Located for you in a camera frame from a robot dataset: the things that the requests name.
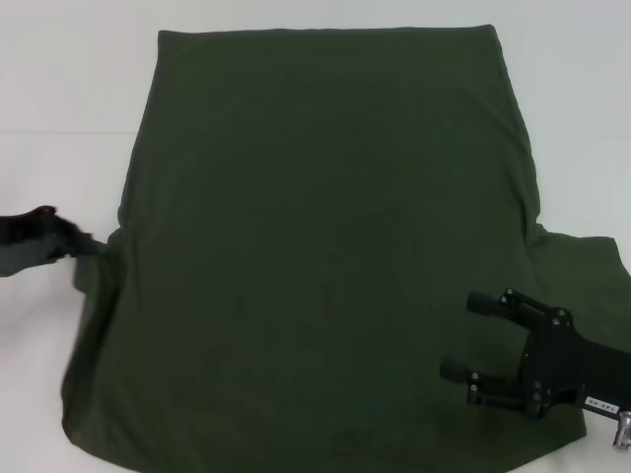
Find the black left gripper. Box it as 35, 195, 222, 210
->
0, 204, 108, 260

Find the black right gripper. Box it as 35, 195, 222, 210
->
439, 288, 631, 422

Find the dark green t-shirt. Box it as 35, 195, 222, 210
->
0, 23, 628, 473

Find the right arm cable with plug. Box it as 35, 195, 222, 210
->
609, 407, 631, 453

